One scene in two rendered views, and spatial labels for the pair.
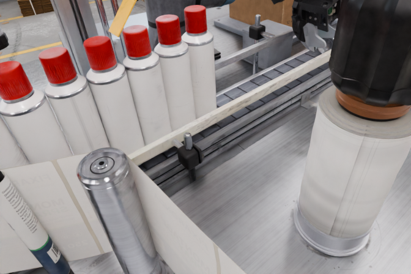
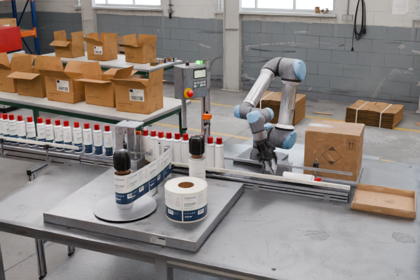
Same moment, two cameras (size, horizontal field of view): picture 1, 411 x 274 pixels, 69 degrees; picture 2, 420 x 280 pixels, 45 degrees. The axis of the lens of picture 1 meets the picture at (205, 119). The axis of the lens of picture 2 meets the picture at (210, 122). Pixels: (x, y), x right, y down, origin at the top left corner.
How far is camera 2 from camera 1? 262 cm
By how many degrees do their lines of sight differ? 54
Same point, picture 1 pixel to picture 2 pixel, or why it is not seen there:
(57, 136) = (179, 150)
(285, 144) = (219, 182)
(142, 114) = not seen: hidden behind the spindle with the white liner
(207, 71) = (217, 154)
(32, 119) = (175, 144)
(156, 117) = not seen: hidden behind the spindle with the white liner
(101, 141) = (186, 157)
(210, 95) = (217, 162)
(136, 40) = not seen: hidden behind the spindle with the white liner
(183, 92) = (208, 156)
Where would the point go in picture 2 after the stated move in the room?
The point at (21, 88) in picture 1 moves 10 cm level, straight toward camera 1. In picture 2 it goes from (177, 137) to (169, 142)
